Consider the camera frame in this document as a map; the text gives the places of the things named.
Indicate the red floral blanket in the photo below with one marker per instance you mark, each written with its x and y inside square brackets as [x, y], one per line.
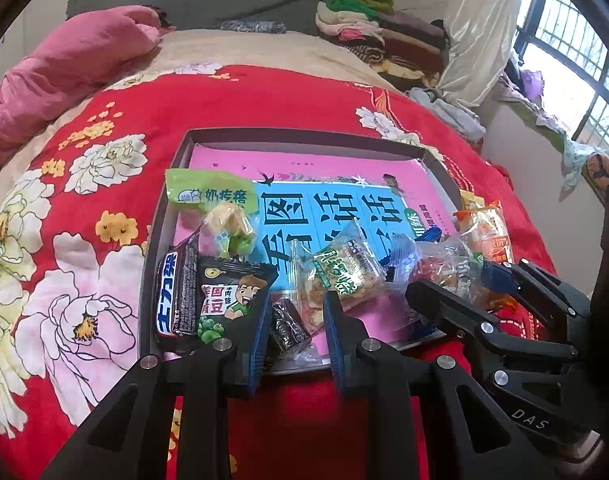
[84, 285]

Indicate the light green snack packet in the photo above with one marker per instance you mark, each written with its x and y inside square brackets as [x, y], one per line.
[204, 190]

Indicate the barred window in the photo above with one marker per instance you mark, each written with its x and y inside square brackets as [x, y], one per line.
[574, 50]

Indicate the black green pea packet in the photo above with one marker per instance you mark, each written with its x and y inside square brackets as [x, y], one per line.
[229, 300]

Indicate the gold milk candy packet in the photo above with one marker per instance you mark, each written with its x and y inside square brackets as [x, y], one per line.
[469, 272]

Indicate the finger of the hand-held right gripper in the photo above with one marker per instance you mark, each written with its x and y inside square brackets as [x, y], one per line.
[449, 315]
[544, 290]

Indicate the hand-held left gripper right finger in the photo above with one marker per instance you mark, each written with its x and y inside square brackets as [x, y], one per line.
[334, 355]

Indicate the white curtain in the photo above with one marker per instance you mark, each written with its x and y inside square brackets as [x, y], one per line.
[484, 35]

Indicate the clear pastry packet green label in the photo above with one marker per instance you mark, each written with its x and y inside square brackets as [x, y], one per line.
[344, 270]

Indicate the white crumpled clothes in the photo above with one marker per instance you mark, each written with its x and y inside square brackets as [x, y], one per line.
[449, 112]

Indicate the dark patterned pillow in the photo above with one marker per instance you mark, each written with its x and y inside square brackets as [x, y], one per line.
[252, 26]

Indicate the long orange wafer roll packet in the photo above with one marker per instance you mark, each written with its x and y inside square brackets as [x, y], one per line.
[487, 230]

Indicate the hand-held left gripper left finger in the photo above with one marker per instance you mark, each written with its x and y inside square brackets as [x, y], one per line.
[257, 360]

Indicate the dark cardboard box tray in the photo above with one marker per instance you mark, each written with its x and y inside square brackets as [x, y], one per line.
[304, 137]

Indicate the blue cookie packet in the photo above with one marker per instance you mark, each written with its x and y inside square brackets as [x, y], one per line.
[427, 234]

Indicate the pink quilt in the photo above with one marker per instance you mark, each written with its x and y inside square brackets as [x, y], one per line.
[59, 70]

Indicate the pink and blue book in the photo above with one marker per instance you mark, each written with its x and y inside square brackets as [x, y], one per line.
[309, 200]

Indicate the pile of folded clothes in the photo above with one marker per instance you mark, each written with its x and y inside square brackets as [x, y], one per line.
[384, 35]

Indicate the yellow candy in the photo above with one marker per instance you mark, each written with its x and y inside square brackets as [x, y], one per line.
[229, 230]

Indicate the small dark brown candy packet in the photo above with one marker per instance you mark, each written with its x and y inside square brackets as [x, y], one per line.
[287, 330]

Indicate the clothes on window sill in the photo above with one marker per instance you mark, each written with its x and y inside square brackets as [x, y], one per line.
[534, 105]

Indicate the dark brown chocolate bar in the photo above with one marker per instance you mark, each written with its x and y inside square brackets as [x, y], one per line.
[177, 295]

